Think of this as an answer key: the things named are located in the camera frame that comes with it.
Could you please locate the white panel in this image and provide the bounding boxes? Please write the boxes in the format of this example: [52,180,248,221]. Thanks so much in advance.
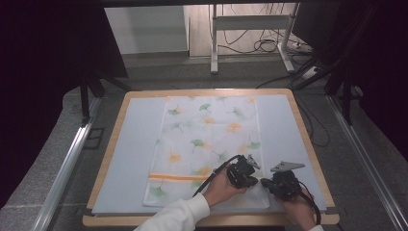
[104,5,190,55]

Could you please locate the white leaf-print towel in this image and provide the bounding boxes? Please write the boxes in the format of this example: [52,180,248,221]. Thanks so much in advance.
[142,95,271,213]

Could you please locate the white power strip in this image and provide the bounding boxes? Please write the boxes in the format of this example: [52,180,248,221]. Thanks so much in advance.
[301,65,320,80]

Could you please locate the black floor cables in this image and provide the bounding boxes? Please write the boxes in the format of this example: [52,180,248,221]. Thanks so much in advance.
[220,3,292,55]

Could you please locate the white metal desk frame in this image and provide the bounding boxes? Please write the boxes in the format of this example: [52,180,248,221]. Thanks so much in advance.
[209,2,301,75]

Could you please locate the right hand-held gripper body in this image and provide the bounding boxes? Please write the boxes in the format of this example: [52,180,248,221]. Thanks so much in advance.
[269,161,306,202]

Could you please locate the white table mat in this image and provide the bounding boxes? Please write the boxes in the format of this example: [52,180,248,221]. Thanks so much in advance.
[91,94,328,216]

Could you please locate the aluminium rail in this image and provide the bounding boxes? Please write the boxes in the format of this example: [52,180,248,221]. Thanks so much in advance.
[31,95,104,231]
[326,94,408,231]

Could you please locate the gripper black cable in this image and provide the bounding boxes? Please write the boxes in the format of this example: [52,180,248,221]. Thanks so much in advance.
[297,180,322,226]
[191,154,243,198]

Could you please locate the person's left hand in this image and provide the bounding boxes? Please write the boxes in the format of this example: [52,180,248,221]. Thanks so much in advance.
[202,172,248,208]

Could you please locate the dark curtain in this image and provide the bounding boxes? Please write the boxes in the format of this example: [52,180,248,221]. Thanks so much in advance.
[0,0,130,208]
[293,0,408,154]

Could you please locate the long black floor cable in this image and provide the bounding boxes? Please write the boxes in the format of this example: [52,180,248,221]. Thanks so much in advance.
[255,74,332,148]

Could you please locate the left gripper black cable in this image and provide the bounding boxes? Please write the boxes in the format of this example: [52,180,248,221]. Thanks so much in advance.
[191,154,243,198]

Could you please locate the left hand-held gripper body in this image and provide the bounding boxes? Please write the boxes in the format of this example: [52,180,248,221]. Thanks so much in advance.
[225,154,262,189]

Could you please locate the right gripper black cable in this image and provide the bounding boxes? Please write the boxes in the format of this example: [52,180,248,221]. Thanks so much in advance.
[297,180,322,226]

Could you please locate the black floor grate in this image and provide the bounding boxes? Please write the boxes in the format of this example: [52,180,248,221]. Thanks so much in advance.
[83,127,106,150]

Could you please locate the black metal stand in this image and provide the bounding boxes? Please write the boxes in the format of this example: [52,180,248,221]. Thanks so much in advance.
[292,57,355,127]
[79,74,133,127]

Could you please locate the person's right hand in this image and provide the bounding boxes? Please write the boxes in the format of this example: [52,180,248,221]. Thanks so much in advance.
[274,188,318,231]

